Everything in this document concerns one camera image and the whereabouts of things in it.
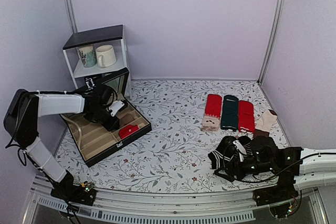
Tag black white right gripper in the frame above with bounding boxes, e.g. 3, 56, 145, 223
215, 156, 275, 182

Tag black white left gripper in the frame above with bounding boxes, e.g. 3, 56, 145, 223
89, 105, 120, 131

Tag black grey striped sock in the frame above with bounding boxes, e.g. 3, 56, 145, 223
237, 136, 253, 156

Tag brown ribbed sock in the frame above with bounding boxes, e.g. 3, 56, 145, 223
120, 114, 134, 127

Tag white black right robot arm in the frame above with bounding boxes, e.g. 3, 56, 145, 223
211, 136, 335, 201

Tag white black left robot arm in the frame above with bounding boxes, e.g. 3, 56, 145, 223
3, 85, 125, 200

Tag red rolled sock in box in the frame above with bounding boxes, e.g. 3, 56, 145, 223
119, 124, 139, 139

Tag black sock white stripes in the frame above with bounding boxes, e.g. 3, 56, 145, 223
208, 136, 238, 169

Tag red sock with face pattern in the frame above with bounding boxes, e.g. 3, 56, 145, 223
201, 94, 222, 132

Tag white ceramic mug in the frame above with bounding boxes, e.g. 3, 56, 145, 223
96, 45, 117, 68

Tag floral patterned table mat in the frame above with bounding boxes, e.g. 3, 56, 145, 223
56, 80, 276, 194

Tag red white sock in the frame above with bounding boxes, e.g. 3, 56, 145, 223
238, 100, 255, 133

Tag cream brown striped sock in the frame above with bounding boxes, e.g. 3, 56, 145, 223
253, 109, 277, 138

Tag dark green sock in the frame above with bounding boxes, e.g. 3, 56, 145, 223
220, 95, 239, 132

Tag patterned ceramic mug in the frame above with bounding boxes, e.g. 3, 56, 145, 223
77, 45, 97, 68

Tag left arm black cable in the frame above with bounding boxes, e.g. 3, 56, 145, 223
4, 87, 121, 167

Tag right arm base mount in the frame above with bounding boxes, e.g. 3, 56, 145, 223
253, 186, 299, 206

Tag white frame black top shelf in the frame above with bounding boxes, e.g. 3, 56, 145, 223
62, 25, 130, 88

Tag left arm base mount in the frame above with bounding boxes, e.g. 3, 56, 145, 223
50, 180, 97, 206

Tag right aluminium corner post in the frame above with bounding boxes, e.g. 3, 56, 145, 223
258, 0, 285, 86

